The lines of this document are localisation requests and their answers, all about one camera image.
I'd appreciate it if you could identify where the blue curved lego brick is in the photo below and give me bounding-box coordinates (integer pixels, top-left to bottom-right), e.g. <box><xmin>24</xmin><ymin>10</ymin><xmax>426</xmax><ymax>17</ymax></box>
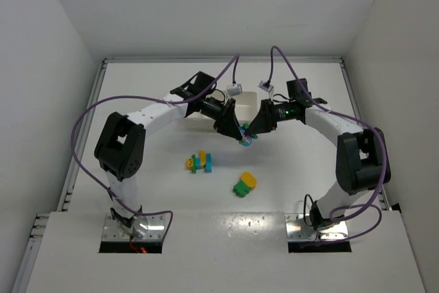
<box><xmin>239</xmin><ymin>127</ymin><xmax>259</xmax><ymax>147</ymax></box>

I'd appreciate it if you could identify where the yellow face lego piece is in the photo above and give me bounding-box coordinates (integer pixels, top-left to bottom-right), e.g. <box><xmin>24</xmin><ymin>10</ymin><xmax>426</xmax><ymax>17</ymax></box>
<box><xmin>186</xmin><ymin>159</ymin><xmax>193</xmax><ymax>170</ymax></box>

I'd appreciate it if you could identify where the blue rectangular lego brick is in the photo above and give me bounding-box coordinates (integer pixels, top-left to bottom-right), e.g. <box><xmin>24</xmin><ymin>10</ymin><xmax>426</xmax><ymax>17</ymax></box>
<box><xmin>204</xmin><ymin>153</ymin><xmax>212</xmax><ymax>173</ymax></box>

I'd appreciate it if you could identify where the small green lego brick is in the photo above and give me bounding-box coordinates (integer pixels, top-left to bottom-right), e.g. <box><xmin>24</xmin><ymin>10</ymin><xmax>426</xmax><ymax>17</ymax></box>
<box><xmin>233</xmin><ymin>180</ymin><xmax>251</xmax><ymax>198</ymax></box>

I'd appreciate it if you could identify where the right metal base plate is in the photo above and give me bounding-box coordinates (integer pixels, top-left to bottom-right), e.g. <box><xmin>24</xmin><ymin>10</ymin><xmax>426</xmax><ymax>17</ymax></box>
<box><xmin>285</xmin><ymin>213</ymin><xmax>351</xmax><ymax>244</ymax></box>

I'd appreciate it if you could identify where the white three-compartment tray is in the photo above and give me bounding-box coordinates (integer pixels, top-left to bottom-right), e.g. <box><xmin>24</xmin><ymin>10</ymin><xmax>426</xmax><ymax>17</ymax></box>
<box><xmin>184</xmin><ymin>91</ymin><xmax>258</xmax><ymax>129</ymax></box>

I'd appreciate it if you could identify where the yellow arch lego brick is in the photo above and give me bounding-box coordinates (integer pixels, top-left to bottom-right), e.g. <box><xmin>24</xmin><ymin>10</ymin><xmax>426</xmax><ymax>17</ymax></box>
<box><xmin>198</xmin><ymin>150</ymin><xmax>206</xmax><ymax>168</ymax></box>

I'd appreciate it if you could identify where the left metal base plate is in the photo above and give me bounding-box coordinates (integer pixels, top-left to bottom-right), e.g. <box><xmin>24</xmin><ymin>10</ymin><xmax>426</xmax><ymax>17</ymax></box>
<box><xmin>102</xmin><ymin>214</ymin><xmax>165</xmax><ymax>243</ymax></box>

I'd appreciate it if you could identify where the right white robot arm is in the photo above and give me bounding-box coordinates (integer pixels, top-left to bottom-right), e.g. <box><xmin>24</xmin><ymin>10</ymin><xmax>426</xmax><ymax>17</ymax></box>
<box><xmin>246</xmin><ymin>78</ymin><xmax>391</xmax><ymax>230</ymax></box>

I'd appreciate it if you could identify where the yellow curved lego brick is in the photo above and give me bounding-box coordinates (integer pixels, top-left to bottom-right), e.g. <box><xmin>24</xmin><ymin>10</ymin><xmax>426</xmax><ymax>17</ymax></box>
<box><xmin>241</xmin><ymin>172</ymin><xmax>257</xmax><ymax>190</ymax></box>

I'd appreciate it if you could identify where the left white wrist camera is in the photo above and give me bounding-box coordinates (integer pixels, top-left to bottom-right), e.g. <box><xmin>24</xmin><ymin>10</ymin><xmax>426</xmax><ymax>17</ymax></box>
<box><xmin>226</xmin><ymin>83</ymin><xmax>242</xmax><ymax>97</ymax></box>

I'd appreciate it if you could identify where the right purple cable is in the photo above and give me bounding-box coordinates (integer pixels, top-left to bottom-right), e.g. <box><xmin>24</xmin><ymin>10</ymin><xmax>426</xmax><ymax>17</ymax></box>
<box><xmin>270</xmin><ymin>45</ymin><xmax>388</xmax><ymax>246</ymax></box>

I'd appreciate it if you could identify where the metal base plate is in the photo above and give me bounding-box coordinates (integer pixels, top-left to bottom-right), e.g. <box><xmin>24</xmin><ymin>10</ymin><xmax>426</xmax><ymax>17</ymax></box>
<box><xmin>285</xmin><ymin>213</ymin><xmax>351</xmax><ymax>244</ymax></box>
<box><xmin>102</xmin><ymin>214</ymin><xmax>165</xmax><ymax>243</ymax></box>

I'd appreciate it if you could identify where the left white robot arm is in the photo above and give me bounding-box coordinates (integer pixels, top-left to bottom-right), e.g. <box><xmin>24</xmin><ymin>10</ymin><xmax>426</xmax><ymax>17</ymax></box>
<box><xmin>94</xmin><ymin>71</ymin><xmax>242</xmax><ymax>229</ymax></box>

